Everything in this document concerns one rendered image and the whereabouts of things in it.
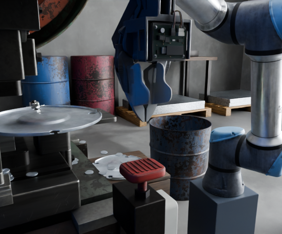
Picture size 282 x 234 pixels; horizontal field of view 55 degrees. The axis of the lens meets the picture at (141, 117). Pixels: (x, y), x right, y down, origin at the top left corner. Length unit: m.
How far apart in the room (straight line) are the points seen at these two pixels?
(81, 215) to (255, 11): 0.63
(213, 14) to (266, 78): 0.23
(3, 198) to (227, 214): 0.75
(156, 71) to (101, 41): 3.86
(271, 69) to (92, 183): 0.55
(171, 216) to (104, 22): 3.86
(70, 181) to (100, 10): 3.88
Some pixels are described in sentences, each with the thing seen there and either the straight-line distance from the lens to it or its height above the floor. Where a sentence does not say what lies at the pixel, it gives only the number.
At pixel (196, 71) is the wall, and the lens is 5.24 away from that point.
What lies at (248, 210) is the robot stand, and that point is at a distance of 1.09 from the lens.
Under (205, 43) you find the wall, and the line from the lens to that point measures 5.35.
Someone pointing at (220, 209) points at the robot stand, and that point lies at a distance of 1.01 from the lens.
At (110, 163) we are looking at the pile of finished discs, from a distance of 1.46.
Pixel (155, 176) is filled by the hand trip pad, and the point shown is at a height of 0.75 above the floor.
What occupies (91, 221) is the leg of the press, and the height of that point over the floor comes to 0.64.
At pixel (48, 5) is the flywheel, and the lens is 1.06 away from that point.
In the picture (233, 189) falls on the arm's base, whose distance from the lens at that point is 1.03.
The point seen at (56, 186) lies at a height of 0.70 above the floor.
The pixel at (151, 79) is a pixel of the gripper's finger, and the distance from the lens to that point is 0.42.
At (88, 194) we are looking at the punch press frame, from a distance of 0.62.
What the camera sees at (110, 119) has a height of 0.78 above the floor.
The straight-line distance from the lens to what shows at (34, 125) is 0.67.
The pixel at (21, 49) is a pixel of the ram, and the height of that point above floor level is 0.95.
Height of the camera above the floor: 0.95
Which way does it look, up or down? 14 degrees down
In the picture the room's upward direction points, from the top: straight up
